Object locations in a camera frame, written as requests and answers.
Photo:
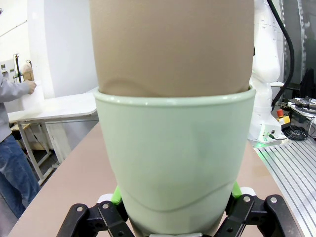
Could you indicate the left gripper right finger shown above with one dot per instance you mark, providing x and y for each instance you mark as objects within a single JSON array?
[{"x": 254, "y": 217}]

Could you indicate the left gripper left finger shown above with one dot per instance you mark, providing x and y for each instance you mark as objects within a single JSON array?
[{"x": 98, "y": 217}]

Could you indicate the pale green plastic cup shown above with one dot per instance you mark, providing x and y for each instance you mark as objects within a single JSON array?
[{"x": 172, "y": 153}]

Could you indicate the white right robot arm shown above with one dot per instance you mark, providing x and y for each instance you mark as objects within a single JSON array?
[{"x": 266, "y": 61}]

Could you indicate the person's right forearm gray sleeve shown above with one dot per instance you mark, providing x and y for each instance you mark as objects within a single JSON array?
[{"x": 14, "y": 90}]

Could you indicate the person's right hand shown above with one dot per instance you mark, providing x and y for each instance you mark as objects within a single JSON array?
[{"x": 30, "y": 86}]

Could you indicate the ribbed aluminium mounting plate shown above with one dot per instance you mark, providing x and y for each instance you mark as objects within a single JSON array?
[{"x": 291, "y": 172}]

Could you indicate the person's blue jeans legs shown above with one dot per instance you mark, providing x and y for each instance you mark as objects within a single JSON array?
[{"x": 14, "y": 172}]

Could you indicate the red emergency stop button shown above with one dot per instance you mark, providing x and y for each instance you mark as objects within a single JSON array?
[{"x": 282, "y": 119}]

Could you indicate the white side table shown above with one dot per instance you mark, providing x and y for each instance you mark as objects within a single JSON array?
[{"x": 61, "y": 106}]

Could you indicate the plain cardboard box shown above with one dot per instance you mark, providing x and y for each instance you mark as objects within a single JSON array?
[{"x": 27, "y": 74}]

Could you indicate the black tripod stand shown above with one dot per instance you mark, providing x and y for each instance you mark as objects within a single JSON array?
[{"x": 17, "y": 69}]

